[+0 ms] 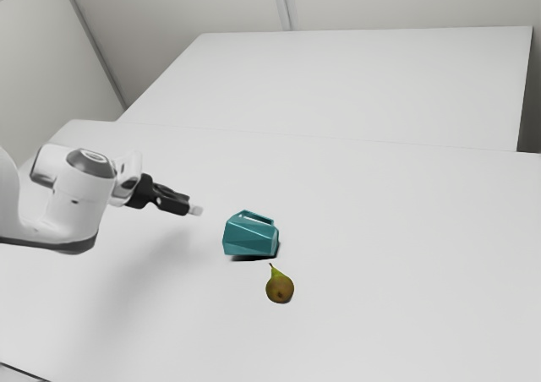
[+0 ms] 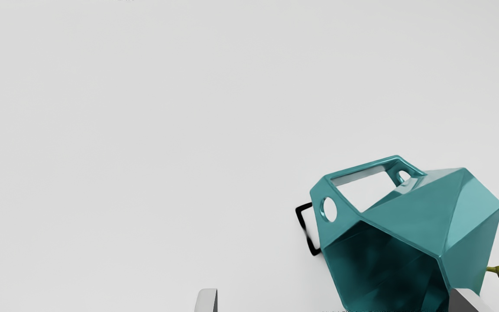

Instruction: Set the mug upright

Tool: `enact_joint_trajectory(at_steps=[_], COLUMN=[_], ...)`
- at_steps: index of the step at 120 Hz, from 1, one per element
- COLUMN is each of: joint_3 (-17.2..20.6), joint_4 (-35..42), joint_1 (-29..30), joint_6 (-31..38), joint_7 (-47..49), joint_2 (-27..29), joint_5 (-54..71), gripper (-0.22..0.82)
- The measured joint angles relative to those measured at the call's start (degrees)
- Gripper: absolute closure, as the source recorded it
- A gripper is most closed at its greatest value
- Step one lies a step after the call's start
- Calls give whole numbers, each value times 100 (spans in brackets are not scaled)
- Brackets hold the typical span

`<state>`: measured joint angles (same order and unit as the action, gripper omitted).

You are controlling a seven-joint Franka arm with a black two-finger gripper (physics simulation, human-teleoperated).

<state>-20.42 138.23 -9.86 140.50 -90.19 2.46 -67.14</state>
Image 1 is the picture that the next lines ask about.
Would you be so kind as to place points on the green pear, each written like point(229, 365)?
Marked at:
point(279, 287)

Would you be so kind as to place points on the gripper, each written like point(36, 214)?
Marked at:
point(141, 192)

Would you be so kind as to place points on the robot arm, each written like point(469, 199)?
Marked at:
point(76, 196)

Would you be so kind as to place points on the teal faceted mug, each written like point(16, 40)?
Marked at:
point(250, 236)

